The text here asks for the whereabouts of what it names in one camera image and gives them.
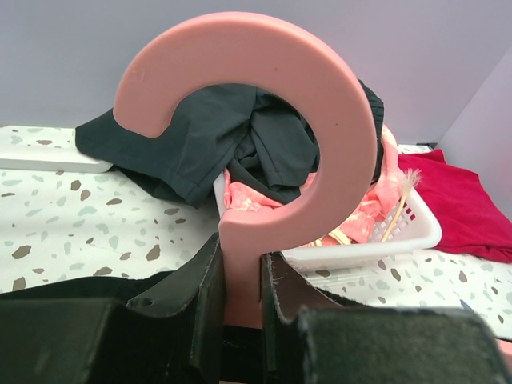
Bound red folded cloth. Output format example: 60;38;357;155
398;150;511;264

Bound metal clothes rack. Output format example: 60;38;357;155
1;145;113;174

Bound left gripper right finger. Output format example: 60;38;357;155
261;253;508;383

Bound white plastic basket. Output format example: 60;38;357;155
211;175;443;277

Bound dark teal garment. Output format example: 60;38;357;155
74;78;386;209

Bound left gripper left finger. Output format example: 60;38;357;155
1;234;225;383

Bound pink garment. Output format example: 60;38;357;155
223;125;402;247

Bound pink hanger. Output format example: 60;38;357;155
113;12;376;328

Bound black shorts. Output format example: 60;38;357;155
1;255;378;383

